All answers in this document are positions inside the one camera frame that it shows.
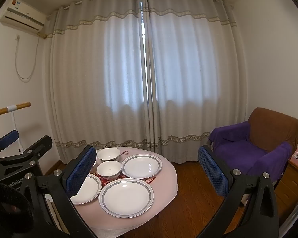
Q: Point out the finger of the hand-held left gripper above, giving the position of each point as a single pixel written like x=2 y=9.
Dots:
x=39 y=145
x=7 y=138

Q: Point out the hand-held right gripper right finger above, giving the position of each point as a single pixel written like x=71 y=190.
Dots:
x=211 y=171

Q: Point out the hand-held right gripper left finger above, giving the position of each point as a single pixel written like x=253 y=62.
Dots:
x=82 y=171

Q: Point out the white ceramic bowl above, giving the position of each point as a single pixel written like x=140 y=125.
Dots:
x=108 y=153
x=109 y=169

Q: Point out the white barre stand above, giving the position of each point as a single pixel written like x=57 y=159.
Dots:
x=14 y=119

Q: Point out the purple blanket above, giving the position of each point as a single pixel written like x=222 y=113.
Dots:
x=238 y=151

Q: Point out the round table with pink cover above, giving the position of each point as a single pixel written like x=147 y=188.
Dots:
x=164 y=191

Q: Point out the brown armchair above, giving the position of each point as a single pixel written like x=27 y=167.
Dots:
x=270 y=126

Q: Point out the wooden drawer cabinet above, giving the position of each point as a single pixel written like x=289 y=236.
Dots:
x=288 y=188

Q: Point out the grey curtain with lace trim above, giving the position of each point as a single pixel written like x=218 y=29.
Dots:
x=188 y=79
x=94 y=79

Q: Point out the wrapped air conditioner pipe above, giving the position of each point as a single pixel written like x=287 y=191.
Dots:
x=42 y=35

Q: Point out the white wall socket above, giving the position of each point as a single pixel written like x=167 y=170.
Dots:
x=17 y=38

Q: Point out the white wall air conditioner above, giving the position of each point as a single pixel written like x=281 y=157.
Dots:
x=22 y=17

